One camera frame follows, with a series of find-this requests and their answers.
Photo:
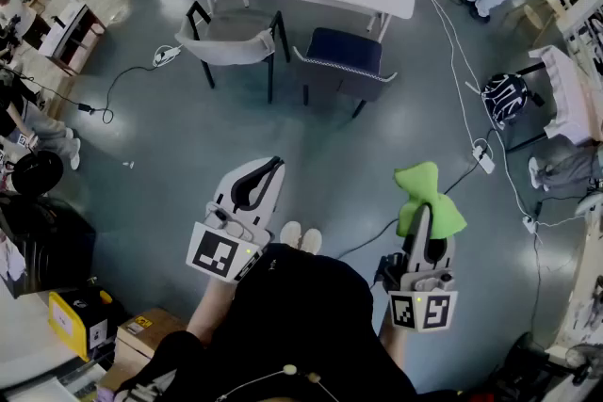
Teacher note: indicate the person's right white shoe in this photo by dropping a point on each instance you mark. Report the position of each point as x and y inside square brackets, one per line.
[312, 241]

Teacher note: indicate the small white scrap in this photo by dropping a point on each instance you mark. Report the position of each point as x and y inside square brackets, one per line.
[128, 164]

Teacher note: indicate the person's left white shoe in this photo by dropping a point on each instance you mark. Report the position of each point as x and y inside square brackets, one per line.
[290, 234]

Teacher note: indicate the yellow black case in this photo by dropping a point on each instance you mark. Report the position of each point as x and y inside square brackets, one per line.
[68, 325]

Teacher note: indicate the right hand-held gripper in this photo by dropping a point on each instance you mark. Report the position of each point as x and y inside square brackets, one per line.
[424, 310]

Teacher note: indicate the person's black clothing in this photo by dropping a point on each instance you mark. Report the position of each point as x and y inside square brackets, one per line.
[292, 310]

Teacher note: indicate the brown side cabinet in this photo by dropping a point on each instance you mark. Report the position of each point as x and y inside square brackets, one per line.
[70, 40]

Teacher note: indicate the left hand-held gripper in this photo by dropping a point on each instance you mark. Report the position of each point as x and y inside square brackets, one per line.
[212, 252]

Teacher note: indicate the person's white shoe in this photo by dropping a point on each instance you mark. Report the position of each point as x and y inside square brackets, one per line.
[312, 241]
[290, 234]

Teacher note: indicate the grey fabric armchair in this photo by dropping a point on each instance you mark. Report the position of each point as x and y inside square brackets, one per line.
[226, 52]

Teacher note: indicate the black bag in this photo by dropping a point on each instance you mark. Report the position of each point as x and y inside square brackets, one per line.
[47, 245]

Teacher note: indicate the white power strip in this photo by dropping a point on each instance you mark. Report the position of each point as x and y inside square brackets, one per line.
[166, 55]
[484, 159]
[529, 223]

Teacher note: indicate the navy blue chair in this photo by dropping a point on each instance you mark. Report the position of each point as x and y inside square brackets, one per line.
[341, 44]

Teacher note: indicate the cardboard box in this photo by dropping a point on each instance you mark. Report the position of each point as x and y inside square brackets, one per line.
[151, 329]

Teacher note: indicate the patterned dark backpack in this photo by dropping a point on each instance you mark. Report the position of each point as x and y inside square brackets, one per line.
[504, 99]

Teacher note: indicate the person's right forearm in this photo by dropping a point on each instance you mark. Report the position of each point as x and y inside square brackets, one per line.
[393, 346]

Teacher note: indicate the green cleaning cloth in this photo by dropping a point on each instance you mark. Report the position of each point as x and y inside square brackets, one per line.
[424, 188]

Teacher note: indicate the person's left forearm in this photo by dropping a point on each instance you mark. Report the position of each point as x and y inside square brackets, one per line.
[212, 310]

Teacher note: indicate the black round helmet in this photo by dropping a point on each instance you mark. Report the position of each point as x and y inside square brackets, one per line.
[37, 172]

